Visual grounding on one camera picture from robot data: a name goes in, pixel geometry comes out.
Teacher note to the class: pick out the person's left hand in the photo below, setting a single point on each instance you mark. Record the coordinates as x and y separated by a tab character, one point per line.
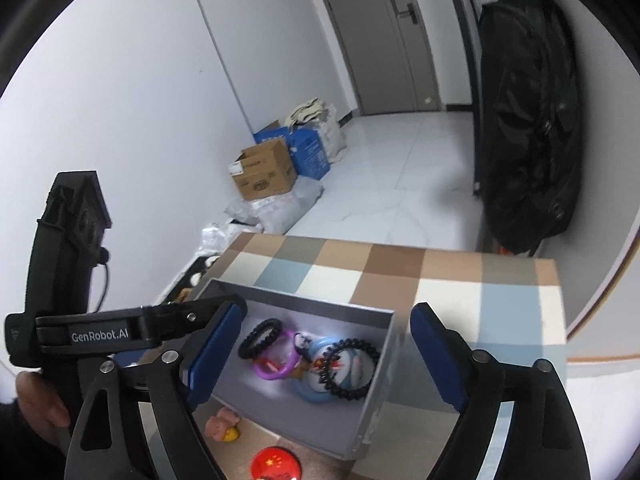
41	406

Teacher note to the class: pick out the white China round badge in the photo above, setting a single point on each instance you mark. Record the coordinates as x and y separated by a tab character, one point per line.
350	369

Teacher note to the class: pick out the black hanging bag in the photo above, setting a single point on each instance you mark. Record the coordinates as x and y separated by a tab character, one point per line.
532	143

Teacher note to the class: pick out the checkered table cloth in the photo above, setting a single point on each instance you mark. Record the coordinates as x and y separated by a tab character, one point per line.
509	306

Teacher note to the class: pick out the blue cardboard box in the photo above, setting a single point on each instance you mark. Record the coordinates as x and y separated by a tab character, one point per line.
305	148

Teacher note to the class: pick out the white sack with cloth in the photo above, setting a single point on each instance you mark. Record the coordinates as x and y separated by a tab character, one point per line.
321	117

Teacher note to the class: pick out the brown cardboard box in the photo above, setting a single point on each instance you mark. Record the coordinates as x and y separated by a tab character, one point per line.
263	170

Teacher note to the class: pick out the grey brown door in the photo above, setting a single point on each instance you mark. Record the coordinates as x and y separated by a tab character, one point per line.
387	54

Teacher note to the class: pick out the red China round badge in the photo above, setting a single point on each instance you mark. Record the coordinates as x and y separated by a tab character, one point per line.
275	463

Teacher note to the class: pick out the pink pig toy figure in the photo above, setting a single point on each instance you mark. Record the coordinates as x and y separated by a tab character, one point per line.
224	426

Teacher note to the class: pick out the clear plastic wrapping pile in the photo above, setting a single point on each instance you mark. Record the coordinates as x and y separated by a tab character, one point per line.
276	215

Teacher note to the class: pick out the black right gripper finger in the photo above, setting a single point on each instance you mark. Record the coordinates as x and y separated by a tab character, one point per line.
173	321

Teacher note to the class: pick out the grey cardboard phone box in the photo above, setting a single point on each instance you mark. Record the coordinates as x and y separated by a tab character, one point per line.
323	383

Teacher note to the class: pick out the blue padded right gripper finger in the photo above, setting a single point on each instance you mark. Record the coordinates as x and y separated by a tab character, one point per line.
205	353
445	355

